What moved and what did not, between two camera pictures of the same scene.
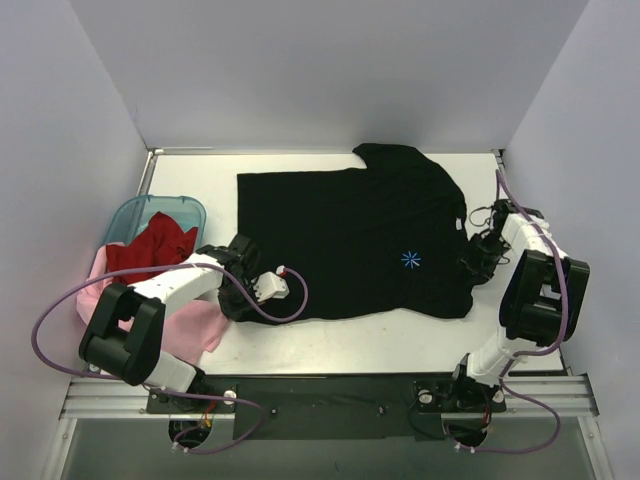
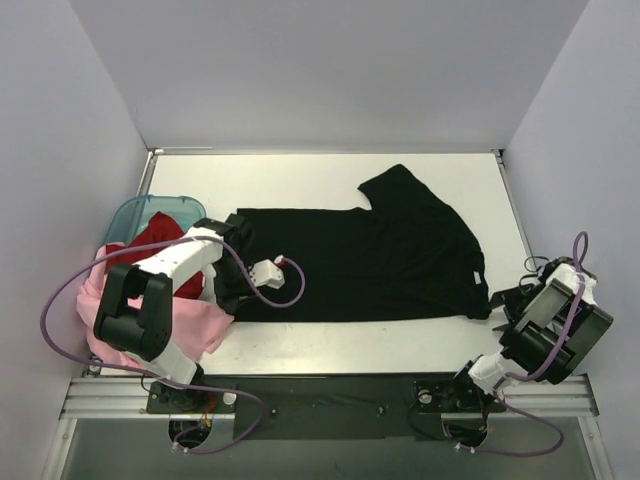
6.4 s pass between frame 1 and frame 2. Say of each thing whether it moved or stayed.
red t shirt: stayed
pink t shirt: stayed
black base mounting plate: stayed
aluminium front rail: stayed
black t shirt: moved
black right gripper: moved
